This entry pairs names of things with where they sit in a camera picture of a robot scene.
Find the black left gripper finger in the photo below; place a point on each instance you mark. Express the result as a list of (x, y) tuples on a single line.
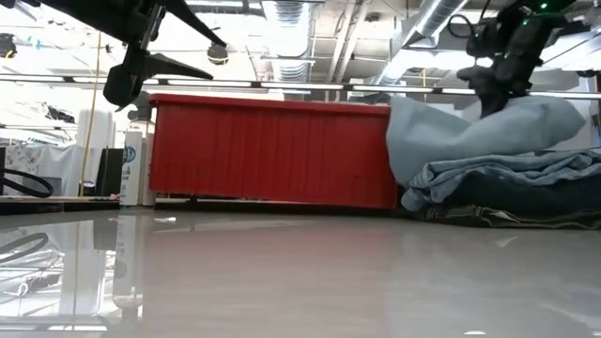
[(197, 26), (178, 68)]

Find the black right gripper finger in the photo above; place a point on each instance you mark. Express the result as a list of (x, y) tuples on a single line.
[(488, 91)]

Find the light blue garment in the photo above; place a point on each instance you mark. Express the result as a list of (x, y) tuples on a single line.
[(446, 136)]

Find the striped blue-green towel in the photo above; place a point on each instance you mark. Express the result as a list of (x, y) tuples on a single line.
[(507, 169)]

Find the black garment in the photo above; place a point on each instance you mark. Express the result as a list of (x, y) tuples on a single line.
[(516, 202)]

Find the red plastic bin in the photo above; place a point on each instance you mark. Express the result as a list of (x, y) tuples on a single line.
[(272, 150)]

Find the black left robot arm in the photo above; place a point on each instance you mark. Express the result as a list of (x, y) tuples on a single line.
[(70, 9)]

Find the grey waste bin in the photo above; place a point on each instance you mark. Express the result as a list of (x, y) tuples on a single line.
[(58, 185)]

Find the black ceiling lamp yellow band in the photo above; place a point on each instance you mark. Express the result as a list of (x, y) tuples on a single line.
[(218, 54)]

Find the clear spray bottle grey trigger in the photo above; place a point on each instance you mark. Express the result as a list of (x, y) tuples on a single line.
[(134, 164)]

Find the black box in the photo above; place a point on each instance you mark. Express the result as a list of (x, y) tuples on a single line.
[(109, 171)]

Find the white patterned cloth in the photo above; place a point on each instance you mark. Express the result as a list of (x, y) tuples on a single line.
[(61, 162)]

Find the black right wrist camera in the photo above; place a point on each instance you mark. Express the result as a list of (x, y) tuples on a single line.
[(483, 40)]

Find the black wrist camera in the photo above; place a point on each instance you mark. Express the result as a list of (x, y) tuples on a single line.
[(483, 40), (121, 84)]

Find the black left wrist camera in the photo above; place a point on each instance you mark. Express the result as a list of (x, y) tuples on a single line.
[(121, 84)]

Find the grey rectangular air duct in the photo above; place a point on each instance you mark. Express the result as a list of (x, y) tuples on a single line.
[(451, 40)]

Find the silver spiral air duct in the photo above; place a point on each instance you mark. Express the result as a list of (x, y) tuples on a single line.
[(436, 16)]

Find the silver corrugated air duct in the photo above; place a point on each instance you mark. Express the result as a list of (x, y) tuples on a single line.
[(288, 37)]

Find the ceiling light strip rail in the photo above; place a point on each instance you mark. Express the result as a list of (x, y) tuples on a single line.
[(305, 86)]

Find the black aluminium table frame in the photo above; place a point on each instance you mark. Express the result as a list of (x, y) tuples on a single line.
[(235, 205)]

